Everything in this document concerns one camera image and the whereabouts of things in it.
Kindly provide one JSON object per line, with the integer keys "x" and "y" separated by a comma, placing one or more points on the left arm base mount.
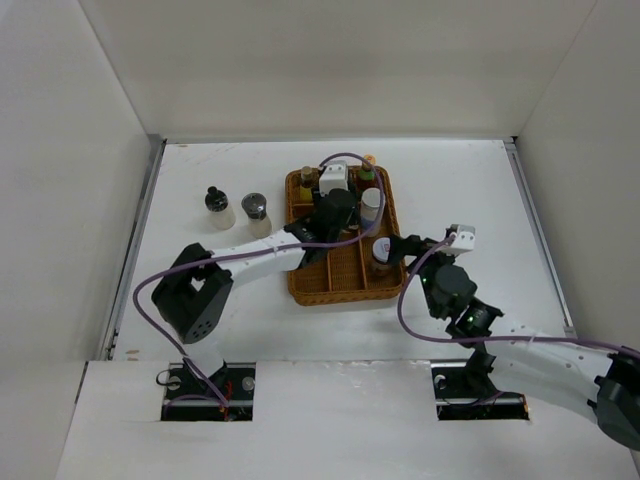
{"x": 187, "y": 398}

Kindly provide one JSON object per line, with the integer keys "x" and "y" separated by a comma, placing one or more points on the brown wicker divided basket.
{"x": 345, "y": 274}

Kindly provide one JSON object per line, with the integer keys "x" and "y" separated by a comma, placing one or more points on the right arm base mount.
{"x": 464, "y": 392}

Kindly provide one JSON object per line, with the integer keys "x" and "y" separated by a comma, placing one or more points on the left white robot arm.
{"x": 191, "y": 299}

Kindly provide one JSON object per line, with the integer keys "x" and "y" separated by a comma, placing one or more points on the white-lid red-label jar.
{"x": 380, "y": 251}

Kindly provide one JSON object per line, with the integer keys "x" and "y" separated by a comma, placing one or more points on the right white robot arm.
{"x": 596, "y": 380}

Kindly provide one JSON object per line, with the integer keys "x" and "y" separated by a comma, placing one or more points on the chrome-top glass shaker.
{"x": 255, "y": 207}

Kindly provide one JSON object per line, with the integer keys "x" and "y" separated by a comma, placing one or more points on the tall silver-lid bead jar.
{"x": 371, "y": 205}

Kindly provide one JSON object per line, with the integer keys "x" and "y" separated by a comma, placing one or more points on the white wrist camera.
{"x": 463, "y": 239}
{"x": 334, "y": 175}

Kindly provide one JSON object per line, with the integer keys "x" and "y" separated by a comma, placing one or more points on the black-stopper glass bottle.
{"x": 217, "y": 203}

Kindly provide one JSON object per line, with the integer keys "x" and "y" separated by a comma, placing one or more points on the small gold-cap yellow bottle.
{"x": 307, "y": 184}

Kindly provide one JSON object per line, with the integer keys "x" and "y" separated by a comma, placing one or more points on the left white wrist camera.
{"x": 334, "y": 175}

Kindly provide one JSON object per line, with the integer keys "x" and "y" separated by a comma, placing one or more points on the yellow-cap brown sauce bottle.
{"x": 365, "y": 176}

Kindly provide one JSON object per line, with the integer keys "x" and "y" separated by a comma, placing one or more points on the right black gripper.
{"x": 400, "y": 246}

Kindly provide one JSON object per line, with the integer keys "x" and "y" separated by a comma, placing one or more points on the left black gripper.
{"x": 352, "y": 217}

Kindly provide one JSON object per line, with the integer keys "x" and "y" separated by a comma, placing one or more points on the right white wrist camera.
{"x": 463, "y": 239}

